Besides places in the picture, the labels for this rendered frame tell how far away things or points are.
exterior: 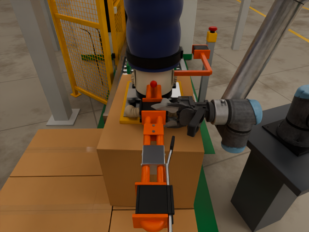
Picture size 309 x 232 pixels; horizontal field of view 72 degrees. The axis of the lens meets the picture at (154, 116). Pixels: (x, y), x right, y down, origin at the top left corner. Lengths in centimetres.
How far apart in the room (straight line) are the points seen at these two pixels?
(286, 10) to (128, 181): 84
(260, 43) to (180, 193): 68
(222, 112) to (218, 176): 128
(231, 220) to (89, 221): 104
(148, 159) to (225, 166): 153
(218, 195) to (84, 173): 107
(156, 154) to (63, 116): 206
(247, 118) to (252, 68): 19
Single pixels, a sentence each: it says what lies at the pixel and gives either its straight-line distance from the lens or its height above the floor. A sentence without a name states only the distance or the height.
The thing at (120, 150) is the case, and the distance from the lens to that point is 81.
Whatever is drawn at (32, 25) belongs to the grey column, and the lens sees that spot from 218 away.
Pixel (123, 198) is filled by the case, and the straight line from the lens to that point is 107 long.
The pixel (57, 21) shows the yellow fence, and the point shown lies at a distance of 269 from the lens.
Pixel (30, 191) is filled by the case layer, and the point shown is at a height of 54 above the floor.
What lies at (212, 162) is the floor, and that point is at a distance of 206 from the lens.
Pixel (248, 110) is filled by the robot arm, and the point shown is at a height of 111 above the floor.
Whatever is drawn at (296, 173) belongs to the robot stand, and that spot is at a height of 75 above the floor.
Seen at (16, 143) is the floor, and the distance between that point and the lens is 256.
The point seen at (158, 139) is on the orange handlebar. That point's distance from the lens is 64.
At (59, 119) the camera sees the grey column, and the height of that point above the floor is 3.
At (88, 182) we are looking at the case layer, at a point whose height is 54.
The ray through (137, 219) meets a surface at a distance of 49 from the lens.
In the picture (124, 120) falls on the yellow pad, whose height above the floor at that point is 97.
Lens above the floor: 153
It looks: 38 degrees down
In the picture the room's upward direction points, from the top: straight up
